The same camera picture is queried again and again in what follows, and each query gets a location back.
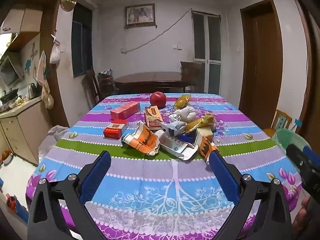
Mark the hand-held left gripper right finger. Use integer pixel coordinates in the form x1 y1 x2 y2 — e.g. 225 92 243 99
209 151 293 240

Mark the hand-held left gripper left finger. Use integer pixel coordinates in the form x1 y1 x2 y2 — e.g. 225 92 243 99
27 150 112 240

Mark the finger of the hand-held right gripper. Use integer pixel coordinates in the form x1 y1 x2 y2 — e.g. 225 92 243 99
286 144 320 172

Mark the green lined trash bin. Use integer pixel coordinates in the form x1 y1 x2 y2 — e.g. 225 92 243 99
273 128 312 160

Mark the orange white carton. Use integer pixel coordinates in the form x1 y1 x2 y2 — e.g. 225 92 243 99
122 121 160 155
194 132 220 167

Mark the small red box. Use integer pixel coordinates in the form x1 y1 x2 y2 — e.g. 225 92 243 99
103 120 129 139

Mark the white medicine box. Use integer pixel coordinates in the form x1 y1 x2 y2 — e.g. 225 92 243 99
157 131 198 160

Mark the golden foil packet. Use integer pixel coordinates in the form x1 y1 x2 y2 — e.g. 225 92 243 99
185 113 216 133

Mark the long red box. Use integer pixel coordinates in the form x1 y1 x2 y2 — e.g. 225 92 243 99
110 102 141 120

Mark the brown printed box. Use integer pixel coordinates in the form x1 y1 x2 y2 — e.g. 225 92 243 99
144 106 164 130

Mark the person's right hand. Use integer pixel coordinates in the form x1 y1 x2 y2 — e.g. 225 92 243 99
293 197 312 229

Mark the small yellow wooden chair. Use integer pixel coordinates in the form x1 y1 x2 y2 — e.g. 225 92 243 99
262 109 293 137

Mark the striped floral tablecloth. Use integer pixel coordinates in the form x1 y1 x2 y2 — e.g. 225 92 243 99
25 93 304 240

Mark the white plastic sheet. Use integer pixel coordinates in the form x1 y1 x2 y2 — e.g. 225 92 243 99
37 125 69 165

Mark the yellow snack packet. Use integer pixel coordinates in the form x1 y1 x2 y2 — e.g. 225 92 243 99
174 94 192 110

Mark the red floor item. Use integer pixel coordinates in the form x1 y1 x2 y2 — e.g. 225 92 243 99
6 194 17 209

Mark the brown panelled door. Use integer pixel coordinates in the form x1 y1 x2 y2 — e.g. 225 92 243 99
292 0 320 145

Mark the beige kitchen counter cabinet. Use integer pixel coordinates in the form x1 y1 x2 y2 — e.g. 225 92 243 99
0 97 47 165

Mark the dark basket with items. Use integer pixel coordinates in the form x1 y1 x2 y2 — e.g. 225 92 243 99
97 69 117 97

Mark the red apple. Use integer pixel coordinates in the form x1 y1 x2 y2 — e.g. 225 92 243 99
149 92 166 108

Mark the brown wooden door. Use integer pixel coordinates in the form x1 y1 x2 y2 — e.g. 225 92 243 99
240 0 284 130

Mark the steel kettle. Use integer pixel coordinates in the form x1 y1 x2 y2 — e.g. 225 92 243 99
28 82 42 99

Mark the hanging floral towel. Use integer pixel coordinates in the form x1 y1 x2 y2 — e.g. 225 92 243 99
36 51 54 109

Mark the dark wooden table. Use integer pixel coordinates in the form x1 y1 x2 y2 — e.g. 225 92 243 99
114 71 197 95

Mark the dark high-back wooden chair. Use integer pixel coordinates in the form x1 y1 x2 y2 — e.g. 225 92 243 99
180 61 203 93

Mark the black wok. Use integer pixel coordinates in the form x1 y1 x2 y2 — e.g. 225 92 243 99
0 89 19 104

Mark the white glass door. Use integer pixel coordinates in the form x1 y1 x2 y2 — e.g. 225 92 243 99
192 10 222 95

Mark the hanging white plastic bag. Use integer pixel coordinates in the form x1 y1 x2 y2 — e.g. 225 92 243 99
49 41 61 64

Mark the dark window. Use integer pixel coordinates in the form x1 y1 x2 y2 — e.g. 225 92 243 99
72 2 93 78

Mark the range hood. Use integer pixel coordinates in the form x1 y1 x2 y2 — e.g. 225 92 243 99
0 52 24 87

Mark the wall cable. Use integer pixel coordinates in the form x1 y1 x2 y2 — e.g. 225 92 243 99
121 9 193 54

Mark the framed wall picture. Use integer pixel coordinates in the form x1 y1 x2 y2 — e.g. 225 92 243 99
124 3 156 29

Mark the beige wall cabinet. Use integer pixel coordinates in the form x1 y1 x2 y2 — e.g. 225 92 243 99
0 7 43 53

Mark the round gold wall plate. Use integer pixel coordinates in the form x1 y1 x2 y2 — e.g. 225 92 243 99
61 0 77 12

